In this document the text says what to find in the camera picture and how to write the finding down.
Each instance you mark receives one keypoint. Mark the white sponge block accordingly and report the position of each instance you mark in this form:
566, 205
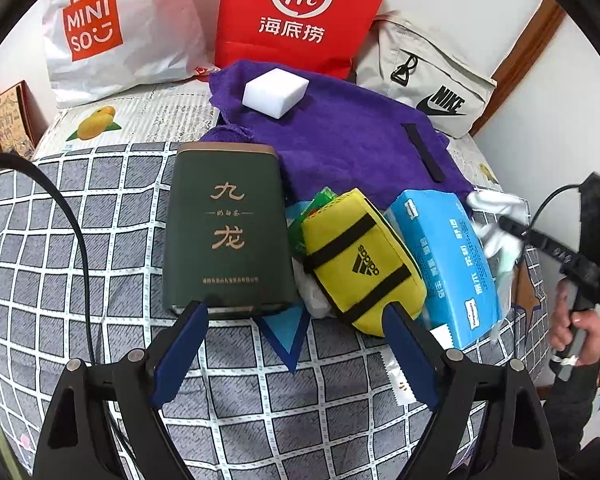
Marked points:
275, 91

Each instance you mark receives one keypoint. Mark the purple towel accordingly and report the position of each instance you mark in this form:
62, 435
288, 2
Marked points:
350, 130

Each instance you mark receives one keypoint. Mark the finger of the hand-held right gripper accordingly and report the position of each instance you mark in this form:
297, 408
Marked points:
540, 242

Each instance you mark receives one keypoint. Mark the blue tissue pack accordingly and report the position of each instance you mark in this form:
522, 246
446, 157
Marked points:
445, 265

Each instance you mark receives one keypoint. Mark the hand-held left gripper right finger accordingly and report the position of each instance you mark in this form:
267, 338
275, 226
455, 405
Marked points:
410, 360

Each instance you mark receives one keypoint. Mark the person's right forearm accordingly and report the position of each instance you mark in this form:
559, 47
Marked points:
572, 405

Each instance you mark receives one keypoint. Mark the white plastic wrapper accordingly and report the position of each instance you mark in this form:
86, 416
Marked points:
497, 207

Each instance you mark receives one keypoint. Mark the grey checked blanket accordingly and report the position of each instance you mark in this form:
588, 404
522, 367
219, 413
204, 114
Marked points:
110, 260

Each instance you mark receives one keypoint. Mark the person's right hand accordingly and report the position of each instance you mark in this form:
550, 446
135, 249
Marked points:
587, 335

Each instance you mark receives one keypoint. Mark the white sachet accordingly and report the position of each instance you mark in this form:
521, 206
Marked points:
442, 336
399, 377

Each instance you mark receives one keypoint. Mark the red white packet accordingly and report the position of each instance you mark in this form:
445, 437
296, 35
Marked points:
201, 71

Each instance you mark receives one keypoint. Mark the wooden door frame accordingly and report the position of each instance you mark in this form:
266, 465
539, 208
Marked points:
525, 55

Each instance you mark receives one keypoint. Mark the illustrated book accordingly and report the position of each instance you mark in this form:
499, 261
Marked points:
12, 120

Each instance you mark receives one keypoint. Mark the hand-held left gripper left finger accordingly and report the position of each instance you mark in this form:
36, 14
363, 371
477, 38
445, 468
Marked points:
180, 355

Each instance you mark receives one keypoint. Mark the fruit print bedsheet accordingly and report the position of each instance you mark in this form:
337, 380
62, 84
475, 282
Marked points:
140, 115

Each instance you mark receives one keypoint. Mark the light green packet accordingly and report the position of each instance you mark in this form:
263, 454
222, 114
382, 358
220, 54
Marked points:
296, 232

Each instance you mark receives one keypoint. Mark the clear plastic wrapper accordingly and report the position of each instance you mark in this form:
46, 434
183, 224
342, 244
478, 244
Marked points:
316, 292

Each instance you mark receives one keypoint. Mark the red paper bag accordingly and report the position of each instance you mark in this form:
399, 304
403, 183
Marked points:
300, 10

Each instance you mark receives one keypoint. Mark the white plastic shopping bag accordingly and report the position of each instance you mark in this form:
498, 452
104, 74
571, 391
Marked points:
145, 35

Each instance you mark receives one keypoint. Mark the dark green tin box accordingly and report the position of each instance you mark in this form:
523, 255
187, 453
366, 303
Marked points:
227, 225

